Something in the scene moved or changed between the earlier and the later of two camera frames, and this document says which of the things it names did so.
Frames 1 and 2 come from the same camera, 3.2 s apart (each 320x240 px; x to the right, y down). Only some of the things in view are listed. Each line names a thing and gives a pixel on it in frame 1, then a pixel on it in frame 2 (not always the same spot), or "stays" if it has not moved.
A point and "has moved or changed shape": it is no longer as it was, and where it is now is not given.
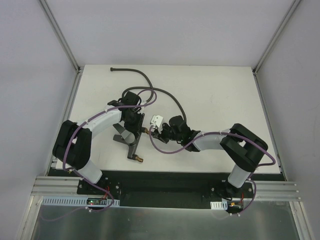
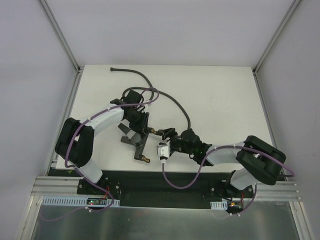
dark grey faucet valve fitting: x=131 y=139 has moved or changed shape
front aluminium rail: x=267 y=190 stays
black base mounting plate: x=168 y=189 stays
